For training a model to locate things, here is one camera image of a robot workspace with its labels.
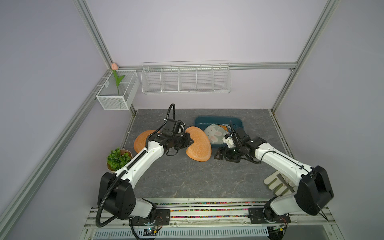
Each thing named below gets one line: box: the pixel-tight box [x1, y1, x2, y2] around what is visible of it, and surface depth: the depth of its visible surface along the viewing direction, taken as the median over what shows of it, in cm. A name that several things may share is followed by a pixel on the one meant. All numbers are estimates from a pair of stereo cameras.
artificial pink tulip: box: [111, 62, 125, 97], surface depth 92 cm
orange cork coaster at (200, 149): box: [185, 126, 212, 162], surface depth 86 cm
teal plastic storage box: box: [194, 116, 244, 148], surface depth 110 cm
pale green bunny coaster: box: [204, 124, 229, 145], surface depth 106 cm
